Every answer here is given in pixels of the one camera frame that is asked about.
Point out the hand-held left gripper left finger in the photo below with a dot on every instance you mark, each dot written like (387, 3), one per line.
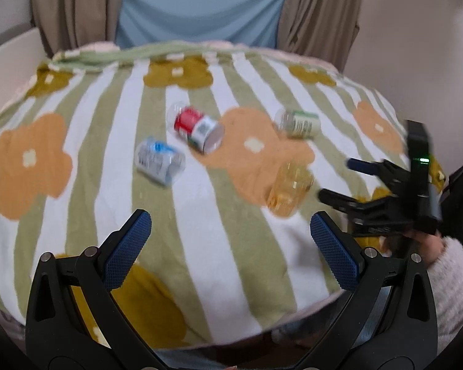
(129, 250)

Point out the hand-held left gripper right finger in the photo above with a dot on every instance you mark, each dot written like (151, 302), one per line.
(333, 254)

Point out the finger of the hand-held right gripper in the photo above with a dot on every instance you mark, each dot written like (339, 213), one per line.
(337, 199)
(360, 165)

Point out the orange transparent cup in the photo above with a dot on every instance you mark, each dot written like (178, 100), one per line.
(289, 189)

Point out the person's right hand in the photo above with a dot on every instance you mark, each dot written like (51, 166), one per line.
(428, 248)

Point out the green labelled can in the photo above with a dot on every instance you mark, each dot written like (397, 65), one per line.
(299, 123)

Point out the striped floral blanket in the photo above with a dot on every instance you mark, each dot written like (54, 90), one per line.
(216, 239)

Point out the blue labelled can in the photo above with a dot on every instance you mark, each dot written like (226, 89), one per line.
(160, 160)

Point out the red labelled can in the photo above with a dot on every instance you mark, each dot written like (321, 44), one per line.
(196, 129)

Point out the beige curtain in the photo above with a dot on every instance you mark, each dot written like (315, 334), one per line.
(77, 7)
(320, 11)

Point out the white furniture panel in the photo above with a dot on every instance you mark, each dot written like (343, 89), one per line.
(7, 61)

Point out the light blue curtain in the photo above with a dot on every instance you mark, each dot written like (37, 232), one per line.
(200, 5)

